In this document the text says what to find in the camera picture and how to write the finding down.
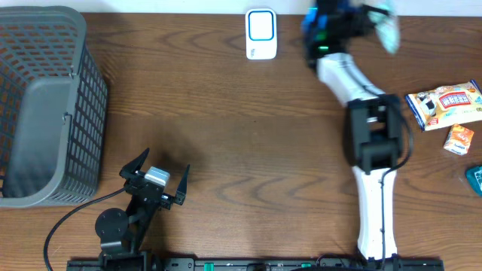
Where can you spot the blue mouthwash bottle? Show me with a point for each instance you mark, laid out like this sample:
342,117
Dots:
474,178

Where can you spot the grey plastic mesh basket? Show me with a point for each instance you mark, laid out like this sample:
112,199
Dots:
53,109

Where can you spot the cream snack bag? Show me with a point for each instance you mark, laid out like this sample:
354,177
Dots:
446,105

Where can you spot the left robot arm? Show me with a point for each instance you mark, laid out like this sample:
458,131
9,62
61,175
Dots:
122,232

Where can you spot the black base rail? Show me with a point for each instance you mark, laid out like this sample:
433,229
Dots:
256,264

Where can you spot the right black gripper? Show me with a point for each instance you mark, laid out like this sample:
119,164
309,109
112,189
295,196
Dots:
364,21

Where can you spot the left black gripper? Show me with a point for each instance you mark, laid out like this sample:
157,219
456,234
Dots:
180,196

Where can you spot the teal snack packet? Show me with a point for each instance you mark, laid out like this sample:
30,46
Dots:
386,26

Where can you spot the white barcode scanner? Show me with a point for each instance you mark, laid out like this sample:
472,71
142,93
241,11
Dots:
261,34

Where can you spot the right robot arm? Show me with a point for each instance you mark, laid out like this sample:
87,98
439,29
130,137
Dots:
377,140

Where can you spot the orange tissue pack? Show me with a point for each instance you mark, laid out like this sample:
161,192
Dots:
458,140

